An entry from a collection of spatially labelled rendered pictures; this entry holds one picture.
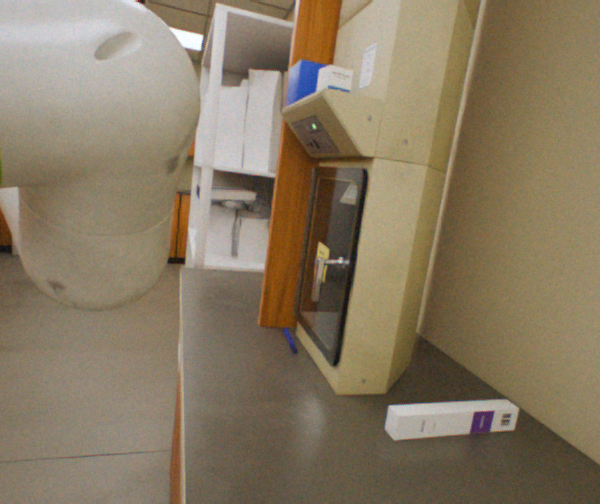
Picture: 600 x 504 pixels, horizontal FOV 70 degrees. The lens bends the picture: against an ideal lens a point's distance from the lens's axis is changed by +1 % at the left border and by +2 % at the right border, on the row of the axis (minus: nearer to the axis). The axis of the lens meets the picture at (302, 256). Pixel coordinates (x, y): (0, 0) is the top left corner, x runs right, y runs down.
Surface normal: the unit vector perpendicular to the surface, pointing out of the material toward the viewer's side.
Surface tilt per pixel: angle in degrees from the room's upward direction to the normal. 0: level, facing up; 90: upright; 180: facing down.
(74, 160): 133
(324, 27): 90
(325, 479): 0
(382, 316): 90
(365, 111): 90
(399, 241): 90
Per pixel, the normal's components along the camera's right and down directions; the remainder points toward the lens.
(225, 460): 0.14, -0.97
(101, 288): 0.32, 0.67
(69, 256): -0.04, 0.64
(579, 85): -0.95, -0.07
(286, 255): 0.28, 0.22
